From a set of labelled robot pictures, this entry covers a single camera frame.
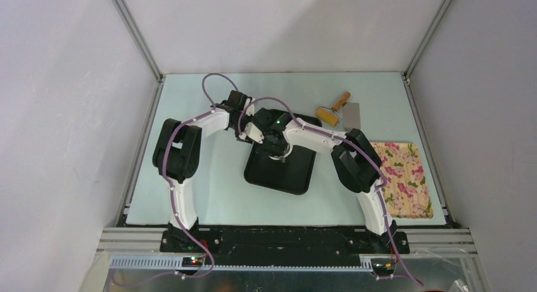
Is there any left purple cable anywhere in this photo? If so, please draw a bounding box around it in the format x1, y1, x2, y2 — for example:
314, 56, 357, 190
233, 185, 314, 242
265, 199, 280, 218
161, 73, 240, 281

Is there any floral cloth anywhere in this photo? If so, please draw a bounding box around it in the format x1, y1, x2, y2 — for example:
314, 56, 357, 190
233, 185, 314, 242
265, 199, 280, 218
372, 142, 434, 219

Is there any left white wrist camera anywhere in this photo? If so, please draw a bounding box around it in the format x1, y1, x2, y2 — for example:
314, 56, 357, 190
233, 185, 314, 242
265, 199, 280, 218
243, 101, 255, 117

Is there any aluminium frame with cable duct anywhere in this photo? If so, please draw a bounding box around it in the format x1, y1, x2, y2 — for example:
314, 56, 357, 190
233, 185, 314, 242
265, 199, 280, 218
97, 225, 490, 291

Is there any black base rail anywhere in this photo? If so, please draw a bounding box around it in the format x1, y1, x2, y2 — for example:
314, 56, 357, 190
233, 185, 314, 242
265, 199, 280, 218
160, 225, 410, 267

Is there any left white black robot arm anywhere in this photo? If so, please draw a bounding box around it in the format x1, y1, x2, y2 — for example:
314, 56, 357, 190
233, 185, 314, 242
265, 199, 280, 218
152, 91, 255, 252

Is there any white dough ball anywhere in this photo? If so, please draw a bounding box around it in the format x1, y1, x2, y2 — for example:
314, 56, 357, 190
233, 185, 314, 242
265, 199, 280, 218
269, 145, 293, 163

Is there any purple cable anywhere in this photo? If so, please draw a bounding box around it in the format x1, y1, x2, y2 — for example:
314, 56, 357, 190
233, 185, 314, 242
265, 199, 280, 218
161, 73, 240, 281
237, 97, 424, 288

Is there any metal spatula with red handle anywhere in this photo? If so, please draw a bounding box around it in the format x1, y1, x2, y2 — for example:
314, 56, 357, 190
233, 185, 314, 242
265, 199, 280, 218
343, 103, 361, 131

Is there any wooden dough roller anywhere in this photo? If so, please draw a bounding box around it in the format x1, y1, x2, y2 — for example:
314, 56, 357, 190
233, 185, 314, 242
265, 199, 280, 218
315, 92, 351, 127

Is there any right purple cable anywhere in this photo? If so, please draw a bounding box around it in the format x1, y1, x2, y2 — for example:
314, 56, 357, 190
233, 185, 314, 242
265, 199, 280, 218
237, 97, 424, 288

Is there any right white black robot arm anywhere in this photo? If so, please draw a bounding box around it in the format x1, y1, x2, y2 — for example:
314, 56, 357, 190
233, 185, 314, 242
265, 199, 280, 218
239, 108, 394, 253

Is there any black baking tray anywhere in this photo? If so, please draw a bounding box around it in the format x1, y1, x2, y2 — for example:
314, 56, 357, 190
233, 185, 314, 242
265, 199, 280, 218
244, 108, 317, 195

